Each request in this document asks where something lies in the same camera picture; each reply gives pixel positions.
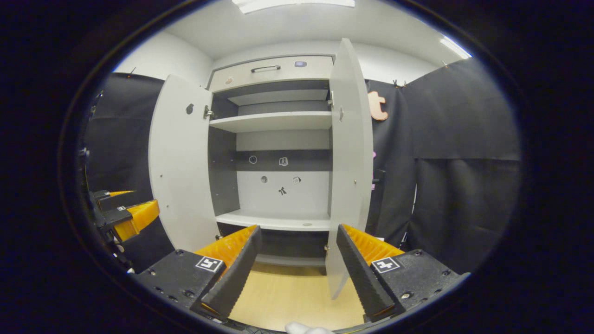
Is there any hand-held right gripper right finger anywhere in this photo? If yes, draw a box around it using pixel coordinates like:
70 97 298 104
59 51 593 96
336 224 470 323

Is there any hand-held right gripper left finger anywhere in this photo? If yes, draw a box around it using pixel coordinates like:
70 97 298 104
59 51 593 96
134 225 263 321

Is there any large rectangular ceiling light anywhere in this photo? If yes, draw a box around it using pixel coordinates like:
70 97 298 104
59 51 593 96
232 0 355 14

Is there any black backdrop cloth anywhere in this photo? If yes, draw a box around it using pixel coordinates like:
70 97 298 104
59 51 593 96
84 58 523 279

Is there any white cabinet shelf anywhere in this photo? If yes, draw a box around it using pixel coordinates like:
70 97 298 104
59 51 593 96
209 111 333 134
216 210 331 231

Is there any beige cabinet door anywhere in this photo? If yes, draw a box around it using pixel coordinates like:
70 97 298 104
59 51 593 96
148 74 221 253
325 38 374 300

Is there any beige double-door shoe cabinet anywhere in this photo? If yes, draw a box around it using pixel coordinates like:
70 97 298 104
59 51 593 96
148 38 374 300

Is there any narrow ceiling light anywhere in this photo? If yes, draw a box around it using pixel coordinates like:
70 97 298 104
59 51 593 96
439 36 473 60

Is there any beige cabinet drawer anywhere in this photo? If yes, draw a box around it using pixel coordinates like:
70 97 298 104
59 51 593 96
209 56 335 92

